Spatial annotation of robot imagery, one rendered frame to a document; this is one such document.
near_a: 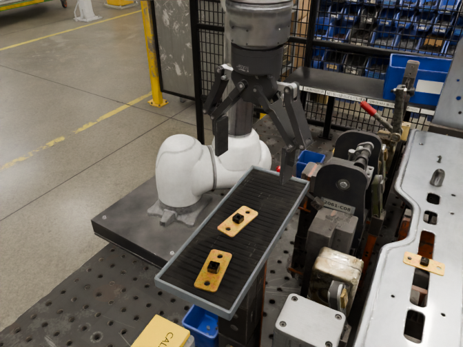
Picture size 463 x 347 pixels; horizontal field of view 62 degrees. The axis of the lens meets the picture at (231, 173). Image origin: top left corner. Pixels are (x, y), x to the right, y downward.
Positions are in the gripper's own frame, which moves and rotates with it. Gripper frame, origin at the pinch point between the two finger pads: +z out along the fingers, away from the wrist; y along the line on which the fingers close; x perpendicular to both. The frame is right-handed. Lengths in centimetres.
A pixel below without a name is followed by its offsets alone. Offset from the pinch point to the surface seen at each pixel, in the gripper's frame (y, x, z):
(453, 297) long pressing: 37, 21, 29
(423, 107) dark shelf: 7, 103, 26
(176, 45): -218, 193, 68
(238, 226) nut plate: 0.0, -3.7, 12.8
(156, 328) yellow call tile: 3.4, -27.2, 13.0
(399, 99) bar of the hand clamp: 6, 67, 11
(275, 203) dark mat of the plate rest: 1.6, 6.6, 13.1
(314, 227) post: 8.6, 11.6, 19.2
